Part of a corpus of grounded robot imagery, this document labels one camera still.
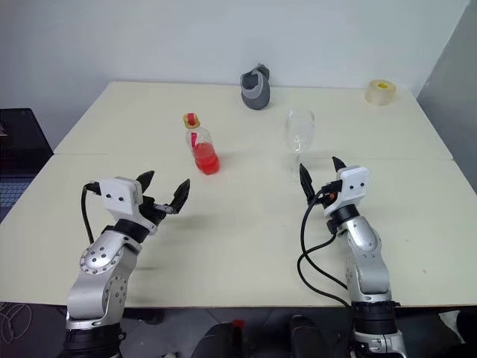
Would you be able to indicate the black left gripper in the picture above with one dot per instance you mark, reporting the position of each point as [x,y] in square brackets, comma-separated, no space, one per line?
[151,210]

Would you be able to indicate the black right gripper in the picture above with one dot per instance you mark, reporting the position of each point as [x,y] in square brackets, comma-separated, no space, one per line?
[328,195]

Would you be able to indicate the clear wine glass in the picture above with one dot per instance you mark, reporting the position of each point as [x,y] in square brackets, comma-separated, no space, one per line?
[299,130]

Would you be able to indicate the bottle with red liquid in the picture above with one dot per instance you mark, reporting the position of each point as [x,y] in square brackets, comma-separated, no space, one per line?
[205,156]

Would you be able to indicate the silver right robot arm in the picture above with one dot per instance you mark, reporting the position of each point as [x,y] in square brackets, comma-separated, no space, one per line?
[367,261]

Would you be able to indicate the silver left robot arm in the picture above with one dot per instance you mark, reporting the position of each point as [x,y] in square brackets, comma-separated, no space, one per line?
[97,261]

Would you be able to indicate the translucent yellowish tape roll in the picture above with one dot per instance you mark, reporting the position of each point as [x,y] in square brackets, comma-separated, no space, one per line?
[380,93]

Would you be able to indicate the grey fabric cap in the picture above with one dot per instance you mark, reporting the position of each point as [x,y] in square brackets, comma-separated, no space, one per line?
[255,95]

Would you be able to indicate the black box beside table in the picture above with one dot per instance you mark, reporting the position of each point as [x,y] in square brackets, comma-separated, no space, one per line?
[22,141]

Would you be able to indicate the blue grid mat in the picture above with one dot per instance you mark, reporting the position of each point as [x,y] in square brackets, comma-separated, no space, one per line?
[11,194]

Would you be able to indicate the small red upright object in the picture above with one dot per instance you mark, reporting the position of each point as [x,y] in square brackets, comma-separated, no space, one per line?
[237,332]

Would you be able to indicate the dark rounded shape under table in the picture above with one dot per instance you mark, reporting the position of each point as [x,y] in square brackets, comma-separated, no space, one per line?
[307,337]
[216,343]

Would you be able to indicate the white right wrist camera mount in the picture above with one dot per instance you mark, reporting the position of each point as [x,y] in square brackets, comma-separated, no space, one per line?
[352,186]

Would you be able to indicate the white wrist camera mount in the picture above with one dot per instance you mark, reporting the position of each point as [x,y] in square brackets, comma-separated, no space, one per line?
[352,186]
[118,194]

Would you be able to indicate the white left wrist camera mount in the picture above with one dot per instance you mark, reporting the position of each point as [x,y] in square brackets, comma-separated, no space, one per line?
[118,194]

